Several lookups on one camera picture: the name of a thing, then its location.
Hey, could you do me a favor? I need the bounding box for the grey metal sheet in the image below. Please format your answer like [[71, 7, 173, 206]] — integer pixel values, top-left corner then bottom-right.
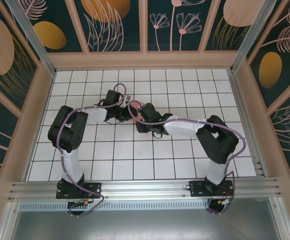
[[0, 199, 290, 240]]

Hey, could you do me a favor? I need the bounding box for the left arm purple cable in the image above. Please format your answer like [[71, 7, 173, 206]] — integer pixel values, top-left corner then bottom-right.
[[56, 83, 129, 218]]

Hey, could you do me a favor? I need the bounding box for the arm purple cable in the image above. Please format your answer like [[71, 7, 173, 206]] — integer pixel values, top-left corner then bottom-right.
[[56, 83, 129, 218], [127, 100, 247, 215]]

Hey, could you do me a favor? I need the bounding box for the long aluminium mounting rail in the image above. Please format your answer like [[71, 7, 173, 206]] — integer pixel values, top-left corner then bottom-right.
[[8, 177, 283, 201]]

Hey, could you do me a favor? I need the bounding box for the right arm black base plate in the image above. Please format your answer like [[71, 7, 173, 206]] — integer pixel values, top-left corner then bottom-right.
[[189, 180, 235, 197]]

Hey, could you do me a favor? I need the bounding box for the slotted grey cable duct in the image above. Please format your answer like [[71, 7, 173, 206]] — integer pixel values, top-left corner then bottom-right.
[[19, 201, 210, 211]]

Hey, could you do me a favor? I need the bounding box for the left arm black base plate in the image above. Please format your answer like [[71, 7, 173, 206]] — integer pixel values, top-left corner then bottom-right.
[[56, 182, 103, 200]]

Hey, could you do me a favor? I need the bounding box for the aluminium side rail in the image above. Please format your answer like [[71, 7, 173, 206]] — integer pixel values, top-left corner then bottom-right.
[[228, 69, 268, 177]]

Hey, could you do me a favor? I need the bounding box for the aluminium frame post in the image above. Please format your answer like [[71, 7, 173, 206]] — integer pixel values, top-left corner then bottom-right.
[[6, 0, 57, 76], [231, 0, 284, 73]]

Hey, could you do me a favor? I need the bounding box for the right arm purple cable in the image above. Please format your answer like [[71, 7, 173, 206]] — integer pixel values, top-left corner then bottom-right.
[[127, 100, 247, 215]]

